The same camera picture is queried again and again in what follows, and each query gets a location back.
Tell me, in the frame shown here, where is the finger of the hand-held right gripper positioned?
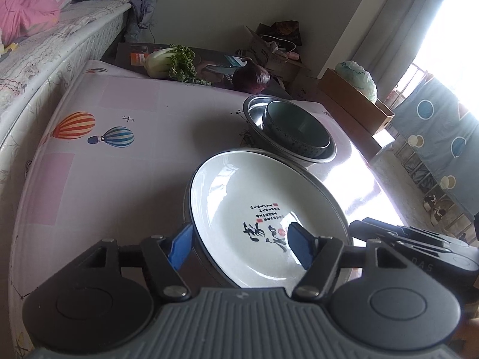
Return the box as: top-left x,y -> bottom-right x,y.
349,217 -> 416,249

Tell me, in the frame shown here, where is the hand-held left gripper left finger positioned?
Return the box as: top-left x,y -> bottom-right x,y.
71,223 -> 194,302

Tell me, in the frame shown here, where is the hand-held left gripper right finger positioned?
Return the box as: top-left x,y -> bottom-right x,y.
287,222 -> 412,302

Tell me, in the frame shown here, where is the white ceramic plate black print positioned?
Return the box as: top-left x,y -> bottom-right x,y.
189,154 -> 349,288

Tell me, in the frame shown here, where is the stainless steel bowl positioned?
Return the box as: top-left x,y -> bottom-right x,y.
242,95 -> 336,163
243,95 -> 334,159

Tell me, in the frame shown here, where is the teal ceramic bowl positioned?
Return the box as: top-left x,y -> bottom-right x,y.
261,101 -> 332,159

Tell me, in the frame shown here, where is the pink printed tablecloth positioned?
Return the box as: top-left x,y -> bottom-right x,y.
7,60 -> 401,359

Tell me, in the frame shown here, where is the brown wooden cabinet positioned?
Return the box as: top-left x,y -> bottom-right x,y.
316,93 -> 378,161

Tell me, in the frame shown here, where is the blue cloth with circles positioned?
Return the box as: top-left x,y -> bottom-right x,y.
391,77 -> 479,219

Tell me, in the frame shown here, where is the brown open tray box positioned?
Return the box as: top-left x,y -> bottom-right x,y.
318,68 -> 395,135

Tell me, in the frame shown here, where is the white green plastic bag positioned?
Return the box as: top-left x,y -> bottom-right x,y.
335,61 -> 378,104

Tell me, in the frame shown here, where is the purple cabbage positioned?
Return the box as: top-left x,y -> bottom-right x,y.
232,58 -> 271,94

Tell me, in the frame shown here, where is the cardboard box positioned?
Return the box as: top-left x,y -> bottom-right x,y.
245,26 -> 311,83

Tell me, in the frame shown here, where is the napa cabbage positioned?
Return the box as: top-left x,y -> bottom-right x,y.
144,45 -> 197,82

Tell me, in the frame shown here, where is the grey curtain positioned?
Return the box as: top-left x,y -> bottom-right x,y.
350,0 -> 459,83

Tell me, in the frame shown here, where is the white mattress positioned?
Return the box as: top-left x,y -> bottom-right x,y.
0,0 -> 131,180

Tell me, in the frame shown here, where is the grey clothes pile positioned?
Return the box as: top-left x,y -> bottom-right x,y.
73,0 -> 158,43

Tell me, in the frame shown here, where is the pink and teal quilt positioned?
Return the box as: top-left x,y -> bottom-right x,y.
0,0 -> 84,38

